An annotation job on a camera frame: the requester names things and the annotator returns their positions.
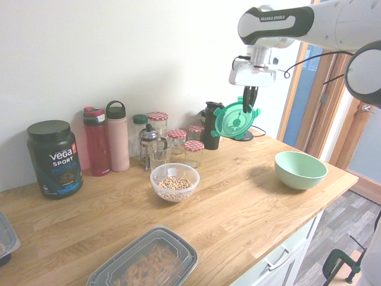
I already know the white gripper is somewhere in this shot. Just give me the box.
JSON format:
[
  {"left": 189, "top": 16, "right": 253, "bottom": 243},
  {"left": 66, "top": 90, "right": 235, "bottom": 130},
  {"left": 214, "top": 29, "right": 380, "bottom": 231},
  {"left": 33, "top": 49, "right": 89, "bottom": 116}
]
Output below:
[{"left": 228, "top": 61, "right": 278, "bottom": 114}]

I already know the green round container lid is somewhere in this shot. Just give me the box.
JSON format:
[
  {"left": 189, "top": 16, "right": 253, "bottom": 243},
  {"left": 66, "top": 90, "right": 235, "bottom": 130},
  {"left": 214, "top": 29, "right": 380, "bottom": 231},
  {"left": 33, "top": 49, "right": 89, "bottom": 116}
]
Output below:
[{"left": 210, "top": 95, "right": 263, "bottom": 142}]

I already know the checkered lid glass jar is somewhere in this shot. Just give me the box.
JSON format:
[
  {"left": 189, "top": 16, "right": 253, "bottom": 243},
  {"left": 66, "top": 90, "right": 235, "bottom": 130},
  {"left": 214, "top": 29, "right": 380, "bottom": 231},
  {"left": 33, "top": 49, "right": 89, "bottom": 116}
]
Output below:
[
  {"left": 186, "top": 123, "right": 206, "bottom": 144},
  {"left": 183, "top": 139, "right": 205, "bottom": 169},
  {"left": 167, "top": 128, "right": 188, "bottom": 156}
]

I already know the tall checkered lid jar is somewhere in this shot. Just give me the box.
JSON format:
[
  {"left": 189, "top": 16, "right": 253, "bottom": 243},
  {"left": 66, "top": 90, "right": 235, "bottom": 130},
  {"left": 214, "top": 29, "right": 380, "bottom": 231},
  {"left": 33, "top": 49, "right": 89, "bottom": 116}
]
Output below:
[{"left": 147, "top": 111, "right": 170, "bottom": 141}]

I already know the clear cereal food container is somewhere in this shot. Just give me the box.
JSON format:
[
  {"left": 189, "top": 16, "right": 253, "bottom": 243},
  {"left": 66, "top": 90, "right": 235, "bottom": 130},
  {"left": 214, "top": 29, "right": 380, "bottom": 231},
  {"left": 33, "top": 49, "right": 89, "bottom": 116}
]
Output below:
[{"left": 149, "top": 162, "right": 201, "bottom": 204}]

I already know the green lid glass jar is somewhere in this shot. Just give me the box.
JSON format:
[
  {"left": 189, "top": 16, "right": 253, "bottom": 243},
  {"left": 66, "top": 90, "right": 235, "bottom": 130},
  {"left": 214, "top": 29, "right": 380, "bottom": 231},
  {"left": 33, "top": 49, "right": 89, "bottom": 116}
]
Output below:
[{"left": 132, "top": 114, "right": 149, "bottom": 159}]

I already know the black container with pasta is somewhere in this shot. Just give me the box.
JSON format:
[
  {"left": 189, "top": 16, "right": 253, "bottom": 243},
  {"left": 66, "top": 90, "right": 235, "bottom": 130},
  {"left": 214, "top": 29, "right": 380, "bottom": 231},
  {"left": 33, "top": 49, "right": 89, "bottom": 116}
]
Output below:
[{"left": 86, "top": 225, "right": 199, "bottom": 286}]

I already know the black container clear lid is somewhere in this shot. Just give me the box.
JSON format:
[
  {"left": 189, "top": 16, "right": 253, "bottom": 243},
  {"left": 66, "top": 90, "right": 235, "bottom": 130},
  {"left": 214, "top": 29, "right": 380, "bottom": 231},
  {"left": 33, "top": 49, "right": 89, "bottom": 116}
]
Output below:
[{"left": 0, "top": 209, "right": 22, "bottom": 268}]

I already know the black kettle base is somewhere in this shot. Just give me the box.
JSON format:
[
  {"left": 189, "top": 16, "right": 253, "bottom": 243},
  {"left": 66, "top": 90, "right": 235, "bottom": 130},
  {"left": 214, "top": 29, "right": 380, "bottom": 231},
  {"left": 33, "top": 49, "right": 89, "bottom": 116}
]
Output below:
[{"left": 235, "top": 130, "right": 255, "bottom": 142}]

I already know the black shaker bottle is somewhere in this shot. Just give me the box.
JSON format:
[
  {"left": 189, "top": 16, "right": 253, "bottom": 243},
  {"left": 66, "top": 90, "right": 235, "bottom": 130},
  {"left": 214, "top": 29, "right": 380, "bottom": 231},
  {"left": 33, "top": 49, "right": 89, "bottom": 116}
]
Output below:
[{"left": 203, "top": 101, "right": 226, "bottom": 151}]

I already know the mint green bowl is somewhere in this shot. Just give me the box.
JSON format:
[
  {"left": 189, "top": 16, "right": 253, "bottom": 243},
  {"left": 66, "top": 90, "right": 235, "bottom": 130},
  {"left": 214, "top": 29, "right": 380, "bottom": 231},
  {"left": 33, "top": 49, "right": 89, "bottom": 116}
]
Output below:
[{"left": 273, "top": 150, "right": 329, "bottom": 191}]

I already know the clear drinking glass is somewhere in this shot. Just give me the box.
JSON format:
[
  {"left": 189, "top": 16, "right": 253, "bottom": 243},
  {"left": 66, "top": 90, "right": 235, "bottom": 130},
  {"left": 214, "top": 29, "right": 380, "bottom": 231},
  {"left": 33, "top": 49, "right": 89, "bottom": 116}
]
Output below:
[{"left": 148, "top": 139, "right": 174, "bottom": 172}]

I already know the glass french press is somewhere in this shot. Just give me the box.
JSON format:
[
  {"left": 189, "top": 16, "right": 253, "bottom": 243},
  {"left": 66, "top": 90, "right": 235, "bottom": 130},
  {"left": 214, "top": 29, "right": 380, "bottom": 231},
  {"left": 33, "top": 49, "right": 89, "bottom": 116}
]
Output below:
[{"left": 138, "top": 123, "right": 169, "bottom": 172}]

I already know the pink water bottle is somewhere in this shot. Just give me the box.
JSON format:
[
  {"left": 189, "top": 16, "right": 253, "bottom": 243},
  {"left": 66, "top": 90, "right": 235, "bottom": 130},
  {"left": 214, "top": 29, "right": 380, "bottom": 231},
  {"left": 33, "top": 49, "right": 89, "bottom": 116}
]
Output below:
[{"left": 105, "top": 100, "right": 131, "bottom": 173}]

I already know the white kitchen cabinet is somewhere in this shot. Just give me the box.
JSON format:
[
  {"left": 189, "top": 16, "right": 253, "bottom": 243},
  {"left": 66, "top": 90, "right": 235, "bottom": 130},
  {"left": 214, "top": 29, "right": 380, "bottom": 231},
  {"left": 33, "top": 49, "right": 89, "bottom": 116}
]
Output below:
[{"left": 237, "top": 207, "right": 326, "bottom": 286}]

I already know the red water bottle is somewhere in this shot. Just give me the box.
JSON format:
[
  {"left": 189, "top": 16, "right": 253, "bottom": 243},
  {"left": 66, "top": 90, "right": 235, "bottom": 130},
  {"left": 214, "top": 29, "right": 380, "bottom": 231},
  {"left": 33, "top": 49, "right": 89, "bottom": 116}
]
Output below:
[{"left": 82, "top": 105, "right": 112, "bottom": 178}]

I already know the green clamp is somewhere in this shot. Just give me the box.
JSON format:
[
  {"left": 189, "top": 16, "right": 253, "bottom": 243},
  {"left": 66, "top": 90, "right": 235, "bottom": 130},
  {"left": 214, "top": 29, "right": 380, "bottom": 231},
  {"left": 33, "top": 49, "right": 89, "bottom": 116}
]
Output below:
[{"left": 321, "top": 248, "right": 363, "bottom": 284}]

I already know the black protein powder tub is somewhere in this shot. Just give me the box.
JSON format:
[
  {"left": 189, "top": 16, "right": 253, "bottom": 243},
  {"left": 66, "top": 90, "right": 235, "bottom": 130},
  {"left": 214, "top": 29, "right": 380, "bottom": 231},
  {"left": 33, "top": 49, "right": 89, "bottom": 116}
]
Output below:
[{"left": 26, "top": 119, "right": 85, "bottom": 201}]

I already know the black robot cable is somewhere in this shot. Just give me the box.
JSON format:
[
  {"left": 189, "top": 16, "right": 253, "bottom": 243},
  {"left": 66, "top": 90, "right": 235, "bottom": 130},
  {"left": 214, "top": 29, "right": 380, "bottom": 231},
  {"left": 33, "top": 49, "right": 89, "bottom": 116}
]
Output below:
[{"left": 283, "top": 49, "right": 355, "bottom": 86}]

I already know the wooden door frame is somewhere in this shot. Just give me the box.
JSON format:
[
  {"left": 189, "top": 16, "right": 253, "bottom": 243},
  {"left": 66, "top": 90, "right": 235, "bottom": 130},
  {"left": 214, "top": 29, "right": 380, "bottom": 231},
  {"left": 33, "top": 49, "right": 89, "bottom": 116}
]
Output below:
[{"left": 276, "top": 0, "right": 381, "bottom": 207}]

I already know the metal cabinet handle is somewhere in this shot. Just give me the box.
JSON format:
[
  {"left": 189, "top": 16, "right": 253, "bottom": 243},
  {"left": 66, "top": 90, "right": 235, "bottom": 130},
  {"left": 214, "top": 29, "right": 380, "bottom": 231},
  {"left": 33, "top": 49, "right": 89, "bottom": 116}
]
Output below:
[{"left": 263, "top": 248, "right": 291, "bottom": 272}]

